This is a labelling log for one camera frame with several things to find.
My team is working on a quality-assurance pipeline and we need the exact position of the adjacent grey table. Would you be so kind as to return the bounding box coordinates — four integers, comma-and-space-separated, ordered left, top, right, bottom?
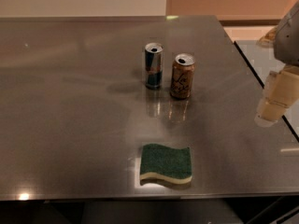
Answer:
235, 40, 299, 139

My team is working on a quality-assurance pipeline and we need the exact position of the orange La Croix can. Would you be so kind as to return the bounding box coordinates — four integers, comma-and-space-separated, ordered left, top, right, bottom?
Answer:
170, 53, 195, 99

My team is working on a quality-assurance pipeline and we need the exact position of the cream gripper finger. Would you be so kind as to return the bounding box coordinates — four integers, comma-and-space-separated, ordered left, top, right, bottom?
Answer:
254, 64, 299, 127

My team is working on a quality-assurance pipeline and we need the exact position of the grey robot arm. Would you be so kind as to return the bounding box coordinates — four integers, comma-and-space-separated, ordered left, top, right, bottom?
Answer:
255, 2, 299, 127

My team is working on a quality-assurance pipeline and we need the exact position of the green and yellow sponge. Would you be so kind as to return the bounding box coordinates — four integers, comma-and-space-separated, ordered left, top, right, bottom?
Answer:
139, 144, 192, 185

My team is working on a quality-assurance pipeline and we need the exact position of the blue silver redbull can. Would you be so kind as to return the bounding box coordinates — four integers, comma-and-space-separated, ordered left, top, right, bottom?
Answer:
145, 43, 164, 90

